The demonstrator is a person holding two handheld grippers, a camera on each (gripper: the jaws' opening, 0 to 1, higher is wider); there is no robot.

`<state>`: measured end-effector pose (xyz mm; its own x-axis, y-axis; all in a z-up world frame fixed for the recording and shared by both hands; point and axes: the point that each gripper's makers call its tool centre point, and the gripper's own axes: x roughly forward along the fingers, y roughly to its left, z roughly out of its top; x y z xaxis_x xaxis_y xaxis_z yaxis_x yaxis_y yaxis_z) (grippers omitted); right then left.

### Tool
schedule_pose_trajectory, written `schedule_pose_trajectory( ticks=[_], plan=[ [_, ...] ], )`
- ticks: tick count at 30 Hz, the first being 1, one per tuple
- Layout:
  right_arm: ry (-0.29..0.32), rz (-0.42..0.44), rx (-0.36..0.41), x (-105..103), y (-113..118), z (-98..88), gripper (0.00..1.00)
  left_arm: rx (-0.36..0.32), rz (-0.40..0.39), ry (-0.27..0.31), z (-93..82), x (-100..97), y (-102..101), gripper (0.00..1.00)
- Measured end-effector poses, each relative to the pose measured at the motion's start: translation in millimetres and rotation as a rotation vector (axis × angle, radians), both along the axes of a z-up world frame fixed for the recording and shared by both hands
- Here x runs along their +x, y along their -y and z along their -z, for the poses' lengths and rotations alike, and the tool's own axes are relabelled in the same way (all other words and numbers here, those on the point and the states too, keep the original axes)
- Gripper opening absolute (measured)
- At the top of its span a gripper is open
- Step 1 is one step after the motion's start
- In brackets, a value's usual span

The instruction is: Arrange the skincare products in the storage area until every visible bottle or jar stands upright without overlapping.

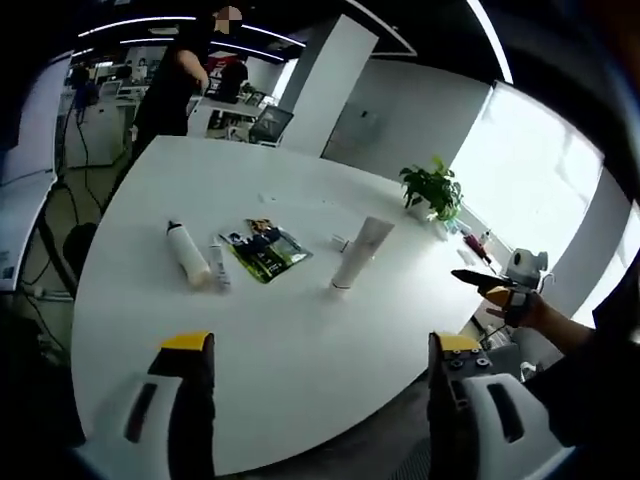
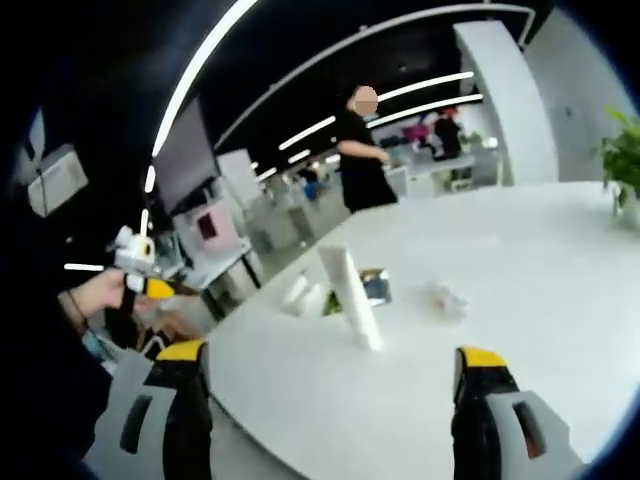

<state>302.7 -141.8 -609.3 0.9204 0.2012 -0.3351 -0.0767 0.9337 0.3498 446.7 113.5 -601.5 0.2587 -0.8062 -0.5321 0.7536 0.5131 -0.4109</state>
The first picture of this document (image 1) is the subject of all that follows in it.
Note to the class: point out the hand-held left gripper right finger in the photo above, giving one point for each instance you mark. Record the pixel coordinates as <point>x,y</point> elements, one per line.
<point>452,425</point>

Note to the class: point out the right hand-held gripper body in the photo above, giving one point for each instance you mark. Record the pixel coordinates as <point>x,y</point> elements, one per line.
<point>525,267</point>

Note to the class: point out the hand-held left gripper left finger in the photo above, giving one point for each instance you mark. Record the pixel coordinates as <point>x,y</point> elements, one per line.
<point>195,400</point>

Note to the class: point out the large white tube skincare product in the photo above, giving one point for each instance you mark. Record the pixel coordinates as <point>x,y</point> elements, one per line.
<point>360,250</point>

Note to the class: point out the small slim tube skincare product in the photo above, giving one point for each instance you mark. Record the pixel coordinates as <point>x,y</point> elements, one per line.
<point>219,265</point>

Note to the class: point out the white pump bottle skincare product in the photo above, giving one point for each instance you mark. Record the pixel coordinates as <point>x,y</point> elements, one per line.
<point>187,255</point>

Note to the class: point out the small white box skincare product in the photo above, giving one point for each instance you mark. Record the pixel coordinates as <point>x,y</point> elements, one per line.
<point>339,243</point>

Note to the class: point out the green blue sachet skincare product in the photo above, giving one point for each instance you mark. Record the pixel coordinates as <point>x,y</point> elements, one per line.
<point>265,255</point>

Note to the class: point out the person's right hand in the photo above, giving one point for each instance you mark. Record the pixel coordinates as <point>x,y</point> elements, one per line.
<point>542,315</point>

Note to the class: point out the small red container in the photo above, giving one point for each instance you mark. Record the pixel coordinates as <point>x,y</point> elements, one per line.
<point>480,248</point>

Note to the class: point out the small white pump container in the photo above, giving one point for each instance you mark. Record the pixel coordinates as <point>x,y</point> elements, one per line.
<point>486,236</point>

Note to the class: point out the potted green plant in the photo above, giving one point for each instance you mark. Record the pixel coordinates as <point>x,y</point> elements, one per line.
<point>435,187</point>

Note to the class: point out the dark round object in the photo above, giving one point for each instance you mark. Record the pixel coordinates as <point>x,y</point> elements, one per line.
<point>81,252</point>

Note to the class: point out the ceiling light strip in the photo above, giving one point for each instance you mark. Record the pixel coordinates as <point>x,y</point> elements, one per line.
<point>150,17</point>
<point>492,40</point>

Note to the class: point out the white slanted board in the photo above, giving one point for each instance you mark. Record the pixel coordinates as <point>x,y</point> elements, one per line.
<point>25,225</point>

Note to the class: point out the grey mesh office chair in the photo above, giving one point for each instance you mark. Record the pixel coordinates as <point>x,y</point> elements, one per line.
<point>272,125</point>

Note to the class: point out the large display screen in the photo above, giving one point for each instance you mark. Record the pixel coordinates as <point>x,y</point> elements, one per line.
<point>50,115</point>

